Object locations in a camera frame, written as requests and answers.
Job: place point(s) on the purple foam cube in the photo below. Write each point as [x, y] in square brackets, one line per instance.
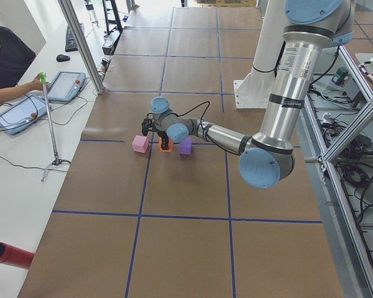
[185, 147]

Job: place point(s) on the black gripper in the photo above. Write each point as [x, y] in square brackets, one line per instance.
[163, 135]

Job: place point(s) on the blue teach pendant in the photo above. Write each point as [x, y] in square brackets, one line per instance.
[65, 86]
[22, 115]

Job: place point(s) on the near blue teach pendant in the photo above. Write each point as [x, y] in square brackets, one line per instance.
[22, 115]

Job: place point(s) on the red cylinder tube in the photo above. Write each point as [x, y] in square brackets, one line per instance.
[14, 256]

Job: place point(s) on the grabber stick green handle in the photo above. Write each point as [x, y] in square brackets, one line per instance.
[57, 161]

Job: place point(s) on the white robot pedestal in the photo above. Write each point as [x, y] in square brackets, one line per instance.
[254, 90]

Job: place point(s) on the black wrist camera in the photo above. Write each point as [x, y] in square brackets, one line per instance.
[147, 126]

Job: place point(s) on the person's hand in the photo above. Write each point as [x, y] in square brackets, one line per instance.
[35, 85]

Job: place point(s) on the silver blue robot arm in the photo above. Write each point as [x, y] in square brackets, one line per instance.
[266, 157]

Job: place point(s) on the black keyboard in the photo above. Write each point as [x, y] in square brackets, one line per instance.
[70, 42]

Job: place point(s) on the pink foam cube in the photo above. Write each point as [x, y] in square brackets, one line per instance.
[140, 144]

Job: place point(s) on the far blue teach pendant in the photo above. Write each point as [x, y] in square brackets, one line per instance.
[65, 86]

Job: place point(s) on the orange foam cube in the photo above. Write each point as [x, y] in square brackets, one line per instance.
[170, 146]

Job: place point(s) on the person in black shirt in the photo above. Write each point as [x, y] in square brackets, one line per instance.
[15, 59]

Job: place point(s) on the aluminium frame rail right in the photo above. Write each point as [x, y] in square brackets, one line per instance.
[338, 119]

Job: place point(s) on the black computer mouse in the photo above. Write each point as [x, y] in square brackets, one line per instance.
[62, 58]

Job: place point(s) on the aluminium frame post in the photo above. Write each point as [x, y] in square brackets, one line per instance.
[72, 20]

